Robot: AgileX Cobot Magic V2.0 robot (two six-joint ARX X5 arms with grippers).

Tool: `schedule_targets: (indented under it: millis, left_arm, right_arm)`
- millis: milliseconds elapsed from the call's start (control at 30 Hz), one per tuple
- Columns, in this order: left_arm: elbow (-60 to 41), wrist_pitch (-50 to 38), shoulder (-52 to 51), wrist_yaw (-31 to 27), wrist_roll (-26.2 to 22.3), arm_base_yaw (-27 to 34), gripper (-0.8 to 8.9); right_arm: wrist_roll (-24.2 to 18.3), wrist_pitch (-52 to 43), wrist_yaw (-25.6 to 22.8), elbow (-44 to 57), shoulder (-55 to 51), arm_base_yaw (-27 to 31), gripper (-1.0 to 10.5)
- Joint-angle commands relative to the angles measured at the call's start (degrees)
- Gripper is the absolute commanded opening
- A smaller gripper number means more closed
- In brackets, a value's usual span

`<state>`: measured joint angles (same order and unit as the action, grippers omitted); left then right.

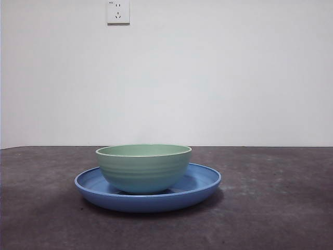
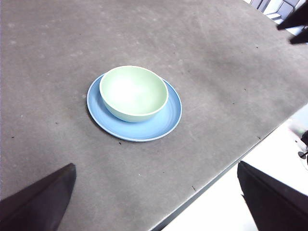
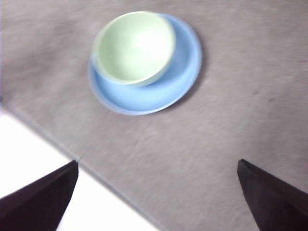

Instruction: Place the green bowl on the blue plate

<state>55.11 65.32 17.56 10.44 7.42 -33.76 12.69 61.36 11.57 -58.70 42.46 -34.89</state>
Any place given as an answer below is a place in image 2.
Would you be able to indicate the black camera on stand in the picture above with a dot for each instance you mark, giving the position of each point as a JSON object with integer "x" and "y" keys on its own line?
{"x": 305, "y": 139}

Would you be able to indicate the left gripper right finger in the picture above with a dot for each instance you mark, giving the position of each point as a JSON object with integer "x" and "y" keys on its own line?
{"x": 276, "y": 207}

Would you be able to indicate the grey metal frame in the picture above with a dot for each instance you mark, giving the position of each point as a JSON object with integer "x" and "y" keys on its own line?
{"x": 269, "y": 7}

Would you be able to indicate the green ribbed bowl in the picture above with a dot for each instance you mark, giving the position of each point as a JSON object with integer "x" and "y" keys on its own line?
{"x": 134, "y": 93}

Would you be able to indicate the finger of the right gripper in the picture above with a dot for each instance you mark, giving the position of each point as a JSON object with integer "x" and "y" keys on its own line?
{"x": 302, "y": 38}
{"x": 298, "y": 19}

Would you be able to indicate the blue round plate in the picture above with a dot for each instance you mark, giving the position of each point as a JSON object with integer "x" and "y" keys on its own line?
{"x": 149, "y": 131}

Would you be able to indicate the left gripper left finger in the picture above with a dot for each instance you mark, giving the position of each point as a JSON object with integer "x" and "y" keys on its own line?
{"x": 36, "y": 207}

